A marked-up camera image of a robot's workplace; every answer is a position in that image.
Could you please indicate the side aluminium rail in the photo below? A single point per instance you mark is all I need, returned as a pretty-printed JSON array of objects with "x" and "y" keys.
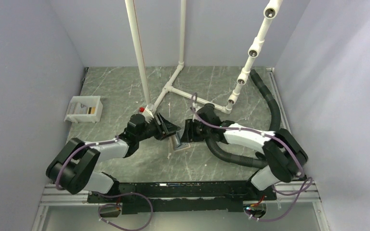
[{"x": 284, "y": 119}]

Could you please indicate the tan leather card holder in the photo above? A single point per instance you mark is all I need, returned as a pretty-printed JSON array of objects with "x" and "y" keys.
[{"x": 176, "y": 145}]

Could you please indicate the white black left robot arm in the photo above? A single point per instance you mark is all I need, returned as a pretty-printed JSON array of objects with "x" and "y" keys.
[{"x": 73, "y": 168}]

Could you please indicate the aluminium extrusion rail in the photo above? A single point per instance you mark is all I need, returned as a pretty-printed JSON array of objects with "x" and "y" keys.
[{"x": 52, "y": 197}]

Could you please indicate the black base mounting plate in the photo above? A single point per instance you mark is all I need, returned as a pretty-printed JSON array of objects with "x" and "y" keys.
[{"x": 229, "y": 195}]

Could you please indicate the white card tray box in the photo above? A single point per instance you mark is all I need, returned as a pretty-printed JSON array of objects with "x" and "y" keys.
[{"x": 84, "y": 109}]

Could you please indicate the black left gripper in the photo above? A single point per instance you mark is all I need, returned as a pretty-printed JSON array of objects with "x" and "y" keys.
[{"x": 168, "y": 128}]

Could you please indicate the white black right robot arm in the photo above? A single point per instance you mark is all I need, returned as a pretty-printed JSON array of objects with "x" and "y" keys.
[{"x": 284, "y": 158}]

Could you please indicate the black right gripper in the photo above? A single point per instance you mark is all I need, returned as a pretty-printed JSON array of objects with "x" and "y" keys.
[{"x": 189, "y": 134}]

